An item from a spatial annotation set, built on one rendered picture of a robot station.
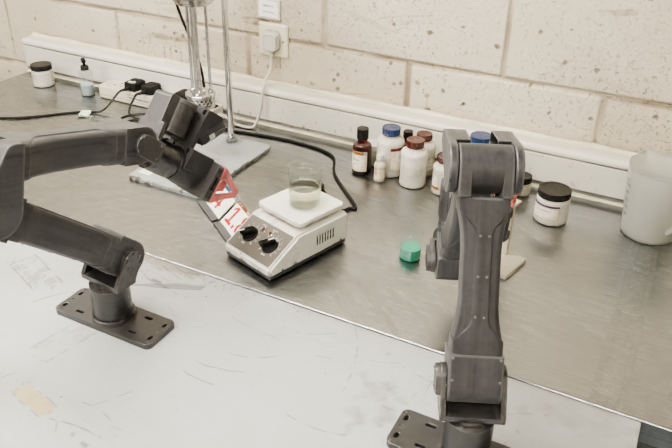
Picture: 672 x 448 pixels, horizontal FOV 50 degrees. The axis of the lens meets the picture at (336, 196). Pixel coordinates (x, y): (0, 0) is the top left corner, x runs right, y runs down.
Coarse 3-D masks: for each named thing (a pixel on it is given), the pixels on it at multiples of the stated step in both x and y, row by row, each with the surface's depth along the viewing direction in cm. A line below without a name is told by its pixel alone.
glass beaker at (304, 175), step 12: (288, 168) 132; (300, 168) 137; (312, 168) 136; (288, 180) 134; (300, 180) 131; (312, 180) 132; (300, 192) 133; (312, 192) 133; (300, 204) 134; (312, 204) 134
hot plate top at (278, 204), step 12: (288, 192) 141; (264, 204) 137; (276, 204) 137; (288, 204) 137; (324, 204) 137; (336, 204) 137; (288, 216) 133; (300, 216) 133; (312, 216) 133; (324, 216) 135
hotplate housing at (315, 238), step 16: (272, 224) 135; (288, 224) 134; (320, 224) 135; (336, 224) 137; (304, 240) 132; (320, 240) 136; (336, 240) 139; (240, 256) 133; (288, 256) 130; (304, 256) 134; (272, 272) 129
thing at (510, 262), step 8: (520, 200) 132; (512, 216) 134; (512, 224) 135; (504, 248) 137; (504, 256) 137; (512, 256) 137; (520, 256) 137; (504, 264) 135; (512, 264) 135; (520, 264) 135; (504, 272) 132; (512, 272) 133
